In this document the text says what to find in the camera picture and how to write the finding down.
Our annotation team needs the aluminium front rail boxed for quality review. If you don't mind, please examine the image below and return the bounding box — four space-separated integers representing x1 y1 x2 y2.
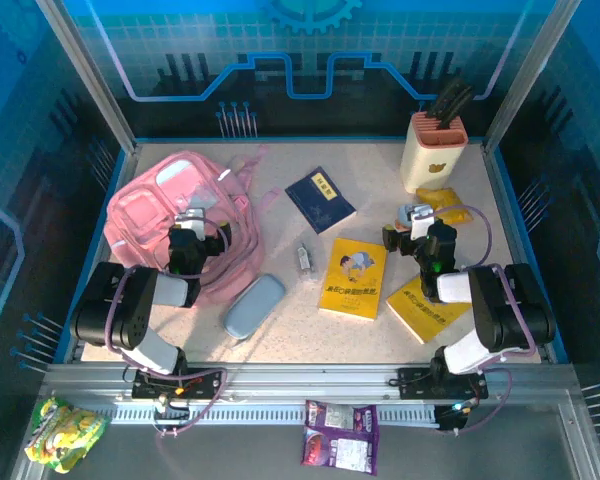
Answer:
39 362 581 407

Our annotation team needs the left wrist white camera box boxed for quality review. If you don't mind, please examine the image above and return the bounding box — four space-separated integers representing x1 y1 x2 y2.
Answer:
175 208 207 244

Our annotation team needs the white slotted cable duct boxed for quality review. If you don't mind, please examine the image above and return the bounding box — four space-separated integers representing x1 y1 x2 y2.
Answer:
99 403 439 427

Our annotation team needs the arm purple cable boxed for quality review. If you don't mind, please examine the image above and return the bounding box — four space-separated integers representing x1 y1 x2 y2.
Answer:
103 215 233 441
427 204 539 436

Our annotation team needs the purple snack bag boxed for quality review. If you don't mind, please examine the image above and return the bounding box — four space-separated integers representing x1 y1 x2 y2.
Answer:
301 399 381 476

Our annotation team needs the dark blue book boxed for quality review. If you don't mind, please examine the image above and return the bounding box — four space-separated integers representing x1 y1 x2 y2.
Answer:
284 166 357 235

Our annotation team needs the green yellow snack bag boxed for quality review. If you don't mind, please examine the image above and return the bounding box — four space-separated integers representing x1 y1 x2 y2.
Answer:
23 397 112 475

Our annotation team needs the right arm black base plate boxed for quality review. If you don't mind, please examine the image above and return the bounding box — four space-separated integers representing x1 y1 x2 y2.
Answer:
397 366 490 401

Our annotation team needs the pink backpack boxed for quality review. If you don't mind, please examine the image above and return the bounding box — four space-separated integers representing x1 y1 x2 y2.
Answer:
105 143 283 304

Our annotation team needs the yellow cartoon boy book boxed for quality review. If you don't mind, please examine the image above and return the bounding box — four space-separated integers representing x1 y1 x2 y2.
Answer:
318 237 389 321

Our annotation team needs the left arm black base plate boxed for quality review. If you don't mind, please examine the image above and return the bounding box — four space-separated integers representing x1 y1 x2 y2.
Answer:
131 367 222 401

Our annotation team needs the aluminium frame post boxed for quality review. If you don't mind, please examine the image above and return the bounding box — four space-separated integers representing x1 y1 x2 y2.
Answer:
33 0 142 157
481 0 582 155

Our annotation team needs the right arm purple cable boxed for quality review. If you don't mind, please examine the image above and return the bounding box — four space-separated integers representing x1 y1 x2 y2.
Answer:
427 204 539 436

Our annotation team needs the grey-blue pencil case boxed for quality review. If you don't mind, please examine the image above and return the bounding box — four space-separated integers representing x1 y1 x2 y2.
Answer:
223 273 287 343

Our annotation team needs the black-handled knife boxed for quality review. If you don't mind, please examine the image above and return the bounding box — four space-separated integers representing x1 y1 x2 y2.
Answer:
426 77 467 124
437 89 475 130

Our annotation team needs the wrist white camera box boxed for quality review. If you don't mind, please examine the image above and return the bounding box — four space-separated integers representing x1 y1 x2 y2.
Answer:
175 208 207 244
409 202 436 239

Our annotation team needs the yellow snack pouch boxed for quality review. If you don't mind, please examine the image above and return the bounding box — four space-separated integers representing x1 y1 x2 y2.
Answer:
414 186 475 226

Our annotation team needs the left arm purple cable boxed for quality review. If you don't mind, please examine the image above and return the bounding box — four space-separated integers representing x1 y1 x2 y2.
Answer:
103 215 233 441

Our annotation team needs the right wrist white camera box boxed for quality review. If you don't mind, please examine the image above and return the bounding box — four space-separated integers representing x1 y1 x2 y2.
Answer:
409 202 436 239

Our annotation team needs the cream knife block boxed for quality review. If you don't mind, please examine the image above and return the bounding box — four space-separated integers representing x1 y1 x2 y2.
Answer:
399 110 469 194

